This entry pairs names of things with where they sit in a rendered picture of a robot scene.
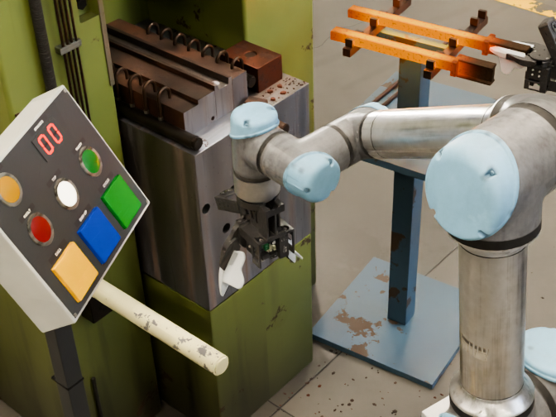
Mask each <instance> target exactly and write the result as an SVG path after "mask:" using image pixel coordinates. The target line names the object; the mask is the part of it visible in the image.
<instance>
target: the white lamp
mask: <svg viewBox="0 0 556 417"><path fill-rule="evenodd" d="M58 195H59V197H60V200H61V201H62V202H63V203H64V204H65V205H67V206H73V205H74V204H75V202H76V199H77V195H76V192H75V189H74V187H73V185H72V184H70V183H69V182H67V181H62V182H61V183H60V184H59V186H58Z"/></svg>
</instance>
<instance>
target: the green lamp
mask: <svg viewBox="0 0 556 417"><path fill-rule="evenodd" d="M82 159H83V163H84V166H85V168H86V169H87V170H88V171H89V172H91V173H97V172H98V171H99V168H100V162H99V158H98V156H97V155H96V154H95V152H93V151H91V150H85V151H84V153H83V156H82Z"/></svg>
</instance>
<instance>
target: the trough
mask: <svg viewBox="0 0 556 417"><path fill-rule="evenodd" d="M107 32H108V38H110V39H112V40H115V41H117V42H120V43H122V44H124V45H126V46H129V47H131V48H133V49H135V50H139V51H140V52H143V53H145V54H147V55H150V56H152V57H155V58H157V59H158V60H162V61H164V62H166V63H168V64H170V65H173V66H175V67H178V68H180V69H182V70H185V71H187V72H190V73H191V74H195V75H197V76H199V77H201V78H203V79H206V80H208V81H210V82H213V81H218V82H219V85H218V89H221V88H222V87H224V86H226V85H227V84H228V78H227V77H224V76H222V75H220V74H217V73H215V72H213V71H211V70H208V69H205V68H203V67H201V66H199V65H196V64H193V63H191V62H189V61H187V60H184V59H181V58H180V57H177V56H175V55H172V54H170V53H167V52H165V51H163V50H160V49H158V48H155V47H154V46H150V45H148V44H146V43H144V42H142V41H139V40H136V39H134V38H132V37H130V36H127V35H124V34H122V33H120V32H118V31H114V30H113V29H111V28H108V27H107Z"/></svg>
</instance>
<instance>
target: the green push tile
mask: <svg viewBox="0 0 556 417"><path fill-rule="evenodd" d="M100 199H101V200H102V201H103V203H104V204H105V205H106V206H107V208H108V209H109V211H110V212H111V213H112V215H113V216H114V217H115V219H116V220H117V221H118V222H119V223H120V225H121V226H122V228H123V229H126V228H127V227H128V226H129V224H130V223H131V221H132V220H133V218H134V217H135V215H136V214H137V211H138V210H139V208H140V207H141V202H140V201H139V199H138V198H137V197H136V195H135V194H134V193H133V192H132V190H131V189H130V188H129V186H128V185H127V183H126V182H125V180H124V179H123V178H122V177H121V176H120V175H116V176H115V177H114V179H113V181H112V182H111V184H110V185H109V186H108V187H107V189H106V190H105V192H104V193H103V195H102V197H101V198H100Z"/></svg>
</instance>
